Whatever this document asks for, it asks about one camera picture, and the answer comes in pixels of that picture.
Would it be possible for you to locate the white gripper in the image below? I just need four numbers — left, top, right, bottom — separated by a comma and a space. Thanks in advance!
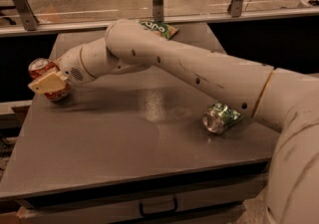
28, 45, 89, 95

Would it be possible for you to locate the red coke can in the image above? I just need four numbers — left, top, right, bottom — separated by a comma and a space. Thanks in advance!
28, 58, 71, 102

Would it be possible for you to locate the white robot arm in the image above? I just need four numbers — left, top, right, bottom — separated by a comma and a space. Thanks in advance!
29, 19, 319, 224

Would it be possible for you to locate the green soda can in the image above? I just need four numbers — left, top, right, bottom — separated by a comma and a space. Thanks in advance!
202, 103, 242, 134

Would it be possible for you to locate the green chip bag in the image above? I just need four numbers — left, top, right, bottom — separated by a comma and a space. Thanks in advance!
140, 21, 178, 40

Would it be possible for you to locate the left metal rail bracket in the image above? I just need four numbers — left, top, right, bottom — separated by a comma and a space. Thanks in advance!
12, 0, 39, 31

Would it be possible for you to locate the metal barrier rail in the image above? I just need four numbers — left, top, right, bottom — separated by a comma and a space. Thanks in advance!
0, 7, 319, 38

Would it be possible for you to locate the grey drawer with black handle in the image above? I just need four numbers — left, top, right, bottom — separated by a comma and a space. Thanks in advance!
17, 173, 268, 224

